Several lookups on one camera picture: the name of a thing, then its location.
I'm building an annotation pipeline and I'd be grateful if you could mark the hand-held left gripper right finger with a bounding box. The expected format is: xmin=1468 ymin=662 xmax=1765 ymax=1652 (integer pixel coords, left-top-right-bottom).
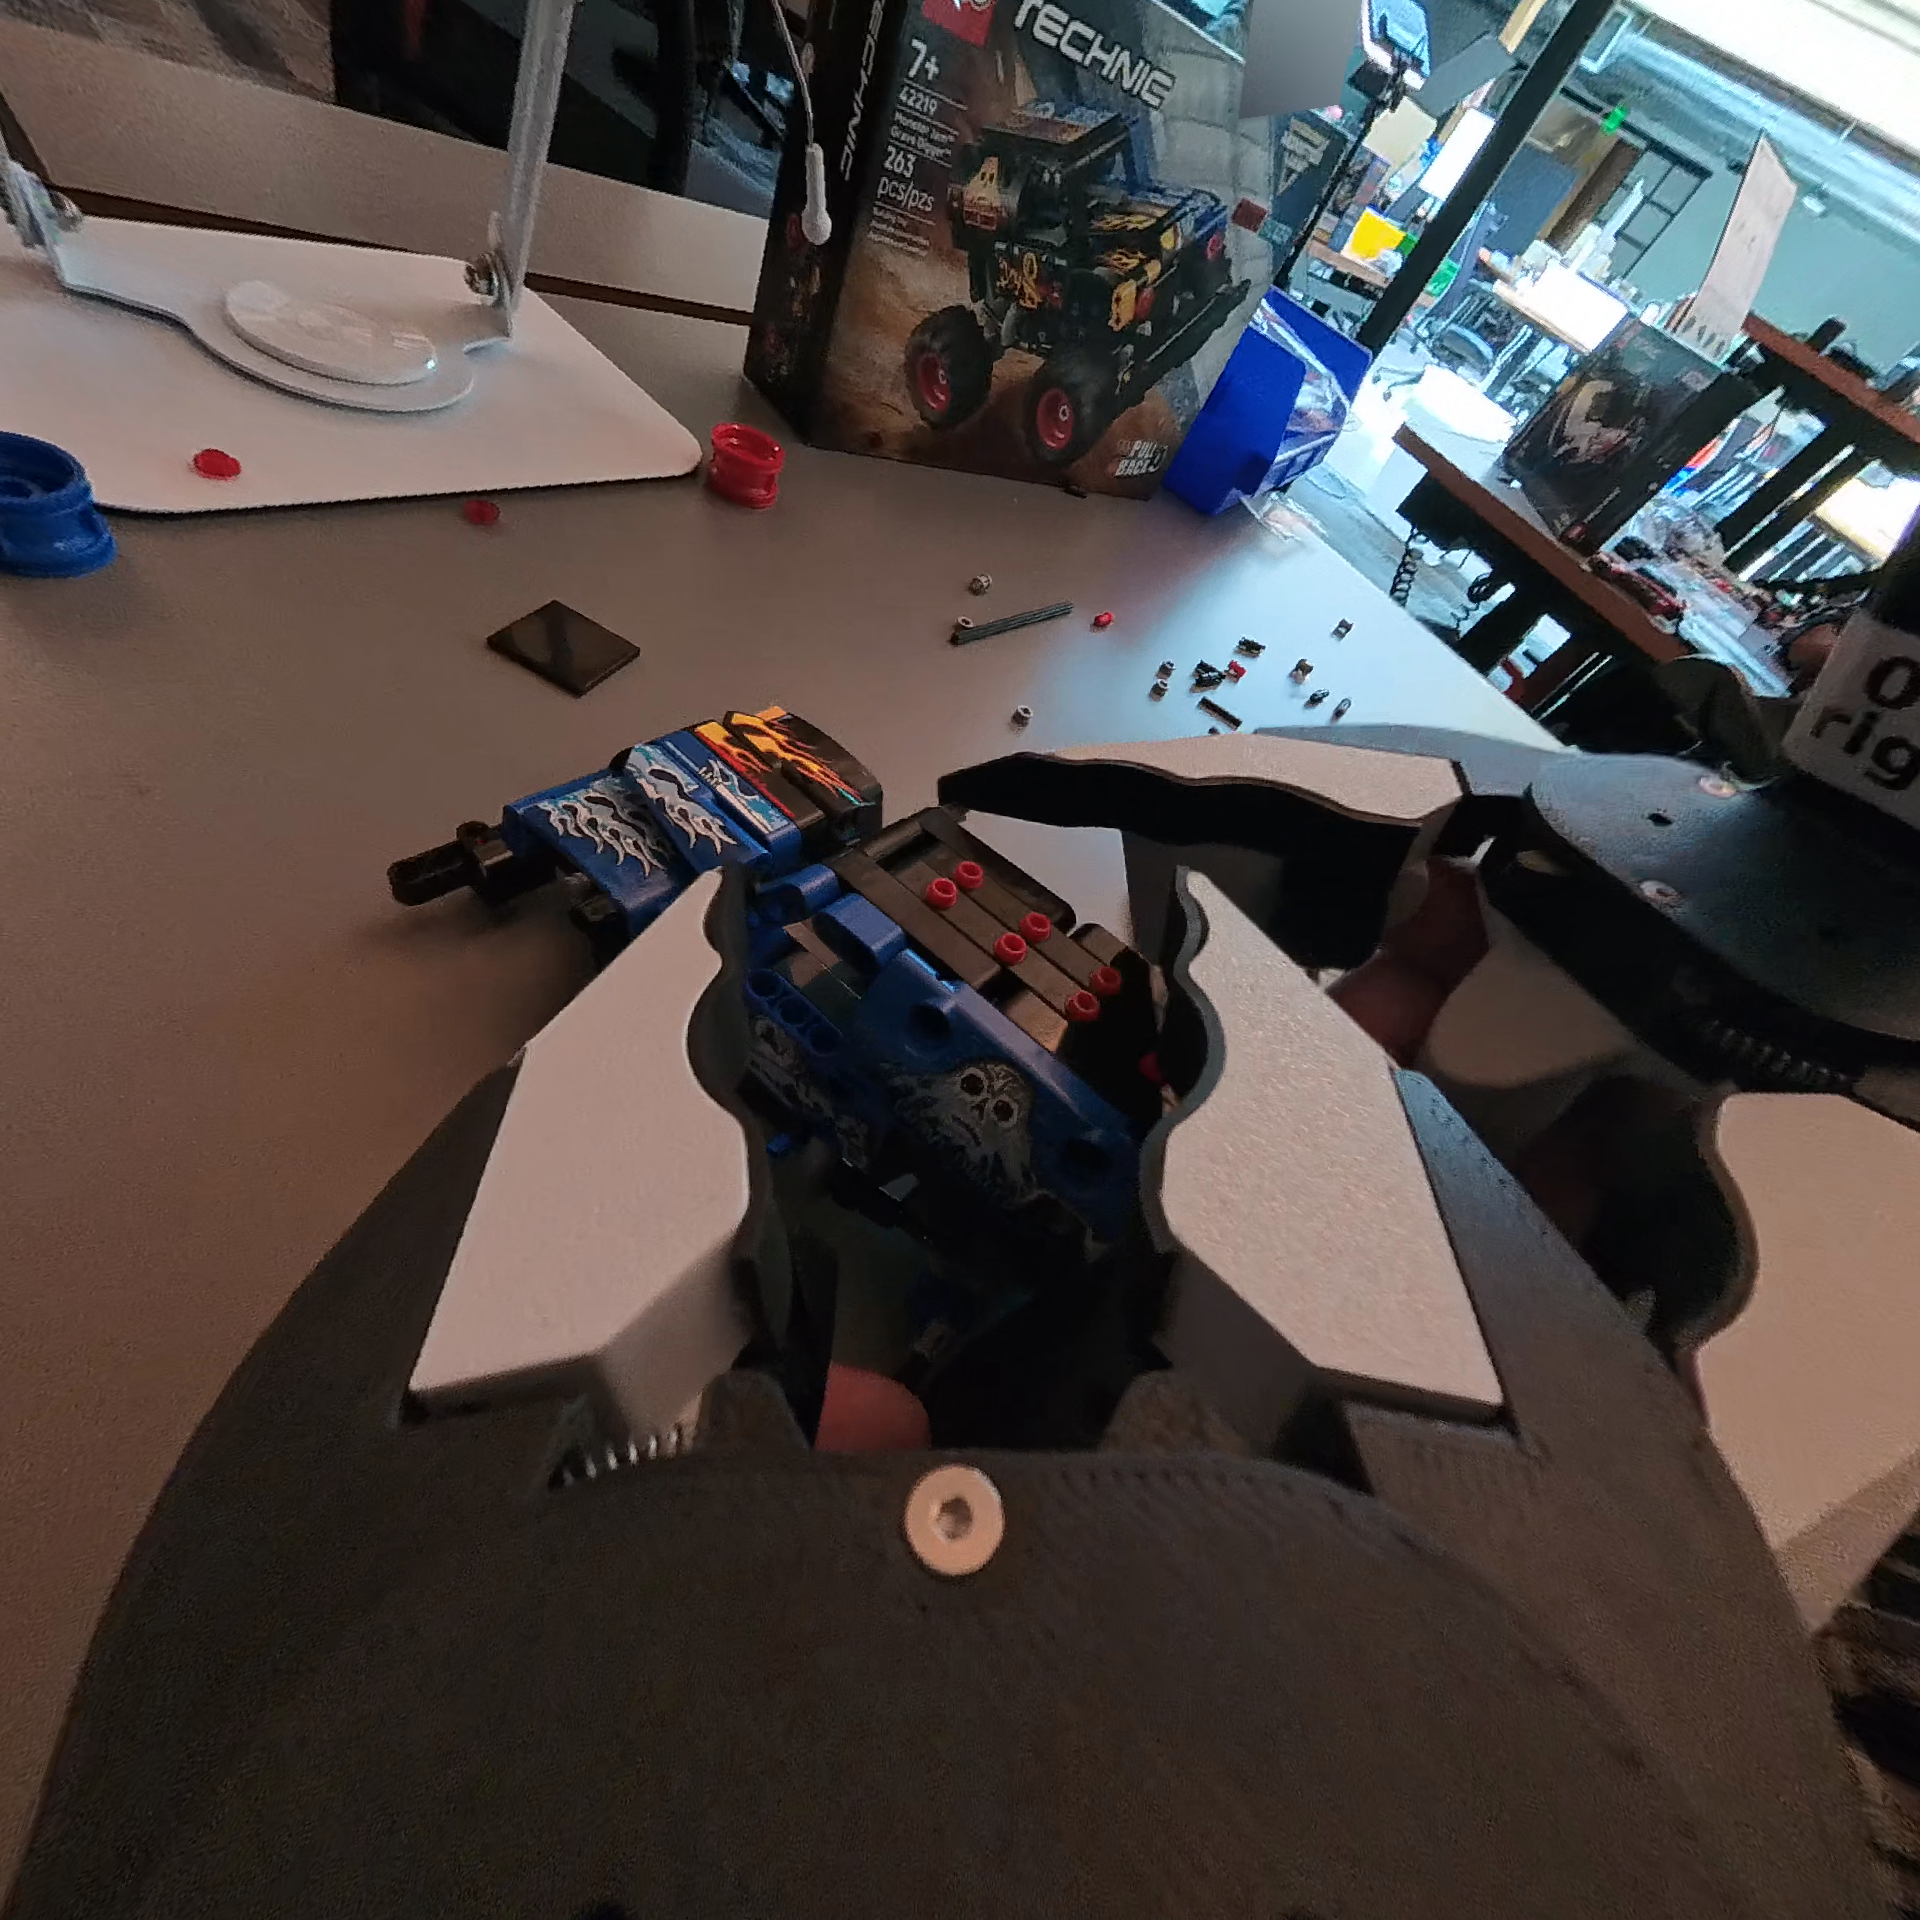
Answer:
xmin=1130 ymin=867 xmax=1506 ymax=1449

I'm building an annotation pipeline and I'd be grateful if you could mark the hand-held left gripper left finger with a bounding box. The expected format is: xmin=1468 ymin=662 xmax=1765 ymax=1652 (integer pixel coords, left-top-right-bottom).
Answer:
xmin=405 ymin=871 xmax=798 ymax=1449

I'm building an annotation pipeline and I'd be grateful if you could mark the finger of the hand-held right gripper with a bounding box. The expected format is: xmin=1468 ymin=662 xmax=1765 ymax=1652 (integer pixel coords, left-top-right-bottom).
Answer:
xmin=1698 ymin=1083 xmax=1920 ymax=1566
xmin=937 ymin=732 xmax=1468 ymax=971

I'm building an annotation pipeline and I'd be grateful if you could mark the black blue brick truck model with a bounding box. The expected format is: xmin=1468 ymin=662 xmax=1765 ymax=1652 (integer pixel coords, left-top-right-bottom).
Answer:
xmin=386 ymin=703 xmax=1186 ymax=1442

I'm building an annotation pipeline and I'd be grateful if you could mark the person's right hand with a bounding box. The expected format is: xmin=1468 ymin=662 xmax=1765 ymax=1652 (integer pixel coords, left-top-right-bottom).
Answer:
xmin=1333 ymin=861 xmax=1487 ymax=1074

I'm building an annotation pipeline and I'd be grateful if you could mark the wooden background table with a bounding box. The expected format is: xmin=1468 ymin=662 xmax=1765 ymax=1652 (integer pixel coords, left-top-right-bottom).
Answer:
xmin=1394 ymin=420 xmax=1705 ymax=676

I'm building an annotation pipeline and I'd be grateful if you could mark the blue storage bin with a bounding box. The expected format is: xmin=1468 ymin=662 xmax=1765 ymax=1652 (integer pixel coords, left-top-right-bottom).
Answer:
xmin=1160 ymin=286 xmax=1374 ymax=518

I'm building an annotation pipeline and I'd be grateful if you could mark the dark creature set box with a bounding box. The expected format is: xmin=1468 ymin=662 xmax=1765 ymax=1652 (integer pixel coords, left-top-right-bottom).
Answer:
xmin=1500 ymin=319 xmax=1759 ymax=548

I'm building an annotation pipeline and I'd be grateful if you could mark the black square plate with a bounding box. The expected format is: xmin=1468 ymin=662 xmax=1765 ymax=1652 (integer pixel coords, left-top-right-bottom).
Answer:
xmin=484 ymin=598 xmax=642 ymax=697

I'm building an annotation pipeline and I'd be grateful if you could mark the monster truck set box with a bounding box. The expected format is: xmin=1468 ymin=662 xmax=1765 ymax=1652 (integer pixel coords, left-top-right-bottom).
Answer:
xmin=745 ymin=0 xmax=1278 ymax=500

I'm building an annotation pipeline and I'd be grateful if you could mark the red wheel hub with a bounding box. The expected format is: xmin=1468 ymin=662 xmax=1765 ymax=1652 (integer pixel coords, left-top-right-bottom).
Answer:
xmin=704 ymin=420 xmax=785 ymax=513

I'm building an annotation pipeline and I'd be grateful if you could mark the white book stand base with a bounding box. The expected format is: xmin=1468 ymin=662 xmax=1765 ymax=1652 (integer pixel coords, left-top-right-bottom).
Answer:
xmin=0 ymin=211 xmax=704 ymax=516

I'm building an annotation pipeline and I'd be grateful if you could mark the blue wheel hub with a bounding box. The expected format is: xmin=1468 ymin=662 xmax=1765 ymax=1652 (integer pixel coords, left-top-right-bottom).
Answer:
xmin=0 ymin=429 xmax=116 ymax=578

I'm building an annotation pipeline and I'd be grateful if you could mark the wire page holder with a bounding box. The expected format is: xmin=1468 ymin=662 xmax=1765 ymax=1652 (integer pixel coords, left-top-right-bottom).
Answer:
xmin=773 ymin=0 xmax=836 ymax=245

